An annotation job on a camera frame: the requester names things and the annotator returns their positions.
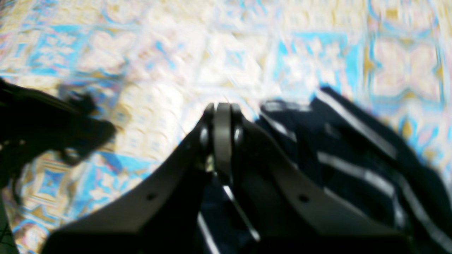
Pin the navy white striped T-shirt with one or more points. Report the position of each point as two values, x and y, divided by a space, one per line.
354 159

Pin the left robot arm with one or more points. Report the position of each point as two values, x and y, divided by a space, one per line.
33 122

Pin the patterned colourful tablecloth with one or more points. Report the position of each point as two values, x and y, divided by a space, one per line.
153 65

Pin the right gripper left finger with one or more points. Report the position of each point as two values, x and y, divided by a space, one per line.
161 215

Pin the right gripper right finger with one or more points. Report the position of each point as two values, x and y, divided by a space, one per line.
288 211

